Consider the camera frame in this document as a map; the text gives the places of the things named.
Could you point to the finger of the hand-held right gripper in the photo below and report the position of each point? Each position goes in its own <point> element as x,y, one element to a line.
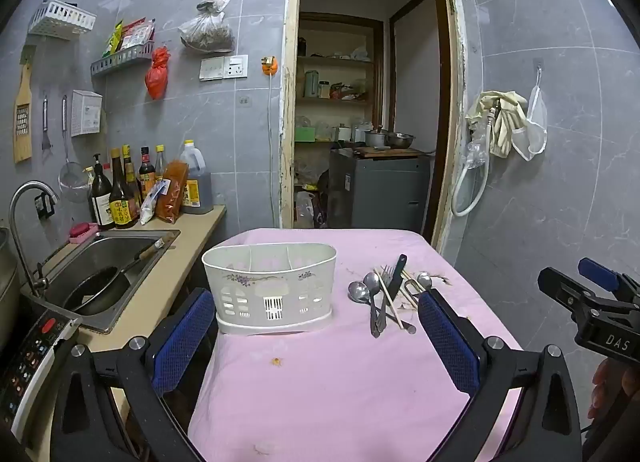
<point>562,287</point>
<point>597,274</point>

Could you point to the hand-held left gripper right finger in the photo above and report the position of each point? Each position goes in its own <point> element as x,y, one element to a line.
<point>447,342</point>

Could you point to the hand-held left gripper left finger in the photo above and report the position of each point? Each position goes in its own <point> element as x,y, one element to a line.
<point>182,337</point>

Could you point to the steel spoon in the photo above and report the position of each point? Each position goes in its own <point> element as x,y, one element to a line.
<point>424,281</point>
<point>372,283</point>
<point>358,292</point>

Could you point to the wooden chopstick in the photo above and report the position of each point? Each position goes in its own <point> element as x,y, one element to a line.
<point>389,302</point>
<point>406,276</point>

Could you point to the steel fork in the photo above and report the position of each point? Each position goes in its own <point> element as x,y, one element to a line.
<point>388,272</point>

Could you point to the white plastic utensil holder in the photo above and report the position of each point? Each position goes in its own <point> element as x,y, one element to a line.
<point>270,282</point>

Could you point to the person's right hand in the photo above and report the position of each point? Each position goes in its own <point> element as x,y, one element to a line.
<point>612,384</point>

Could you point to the black frying pan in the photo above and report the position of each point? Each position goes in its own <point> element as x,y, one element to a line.
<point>100,289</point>

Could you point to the steel kitchen sink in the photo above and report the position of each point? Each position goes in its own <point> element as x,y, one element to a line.
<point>100,252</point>

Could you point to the pink tablecloth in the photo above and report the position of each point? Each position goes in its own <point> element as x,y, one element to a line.
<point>330,382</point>

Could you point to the white and blue packet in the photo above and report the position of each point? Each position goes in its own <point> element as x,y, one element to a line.
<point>152,204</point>

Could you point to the pink scrub brush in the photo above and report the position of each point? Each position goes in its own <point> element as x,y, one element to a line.
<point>82,233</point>

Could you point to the orange seasoning packet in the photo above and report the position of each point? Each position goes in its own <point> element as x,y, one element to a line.
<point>172,192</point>

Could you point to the white mesh filter bag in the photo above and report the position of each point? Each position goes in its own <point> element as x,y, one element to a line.
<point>532,142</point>

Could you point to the dark sauce bottle yellow label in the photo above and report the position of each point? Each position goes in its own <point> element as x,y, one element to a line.
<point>121,202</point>

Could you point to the large cooking oil jug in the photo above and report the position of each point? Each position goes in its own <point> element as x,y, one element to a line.
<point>197,182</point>

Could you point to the red-labelled sauce bottle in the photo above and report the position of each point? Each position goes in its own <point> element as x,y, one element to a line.
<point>147,177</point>

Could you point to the grey washing machine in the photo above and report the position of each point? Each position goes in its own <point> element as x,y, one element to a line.
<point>380,192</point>

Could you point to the yellow-capped sauce bottle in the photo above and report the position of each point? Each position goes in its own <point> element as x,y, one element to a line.
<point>131,177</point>

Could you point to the clear bottle yellow cap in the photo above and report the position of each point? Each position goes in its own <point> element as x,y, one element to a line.
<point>160,162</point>

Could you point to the cream rubber gloves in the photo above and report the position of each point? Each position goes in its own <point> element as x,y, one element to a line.
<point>505,117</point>

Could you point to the steel mesh strainer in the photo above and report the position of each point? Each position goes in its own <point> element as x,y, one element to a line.
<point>72,182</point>

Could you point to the wooden cutting board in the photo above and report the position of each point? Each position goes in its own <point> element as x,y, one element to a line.
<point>395,152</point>

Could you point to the curved steel faucet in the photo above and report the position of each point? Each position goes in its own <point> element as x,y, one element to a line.
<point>20,222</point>

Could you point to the steel bowl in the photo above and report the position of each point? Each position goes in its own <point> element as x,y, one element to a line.
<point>400,140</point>

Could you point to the green box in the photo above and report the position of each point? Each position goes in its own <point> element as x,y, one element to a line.
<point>305,134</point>

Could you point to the red plastic bag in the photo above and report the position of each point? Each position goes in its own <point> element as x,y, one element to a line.
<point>157,75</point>

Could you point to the wooden grater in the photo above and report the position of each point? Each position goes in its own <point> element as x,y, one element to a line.
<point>22,117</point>

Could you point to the small jar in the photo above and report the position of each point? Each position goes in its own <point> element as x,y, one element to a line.
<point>324,90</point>

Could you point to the green thermos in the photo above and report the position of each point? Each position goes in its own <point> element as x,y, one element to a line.
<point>312,85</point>

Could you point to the orange plug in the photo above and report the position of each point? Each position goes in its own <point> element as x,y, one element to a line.
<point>269,65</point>

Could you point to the clear bag of dried food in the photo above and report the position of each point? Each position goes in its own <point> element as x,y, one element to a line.
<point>207,35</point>

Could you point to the wooden shelf unit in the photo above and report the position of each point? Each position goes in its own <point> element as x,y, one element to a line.
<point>335,60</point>

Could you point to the red seasoning packet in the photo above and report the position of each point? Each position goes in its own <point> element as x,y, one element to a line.
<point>137,33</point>

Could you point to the yellow snack packet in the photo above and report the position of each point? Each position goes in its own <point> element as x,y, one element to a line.
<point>113,37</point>

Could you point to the black wall plug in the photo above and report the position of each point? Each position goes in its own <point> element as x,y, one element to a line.
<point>45,204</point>

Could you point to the wall hook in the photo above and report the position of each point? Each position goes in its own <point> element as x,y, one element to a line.
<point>538,67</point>

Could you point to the white wall box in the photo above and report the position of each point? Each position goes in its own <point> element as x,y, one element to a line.
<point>87,112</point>

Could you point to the worn wooden door frame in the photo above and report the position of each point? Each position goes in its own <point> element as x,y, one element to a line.
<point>287,92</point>

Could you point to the white wall switch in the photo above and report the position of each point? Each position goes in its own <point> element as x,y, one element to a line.
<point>211,68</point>

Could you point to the white wall socket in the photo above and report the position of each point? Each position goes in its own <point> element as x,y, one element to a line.
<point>236,66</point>

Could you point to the grey wall rack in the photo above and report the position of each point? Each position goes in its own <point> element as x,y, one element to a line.
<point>122,58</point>

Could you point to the white wall basket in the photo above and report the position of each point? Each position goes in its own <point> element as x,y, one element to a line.
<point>60,17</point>

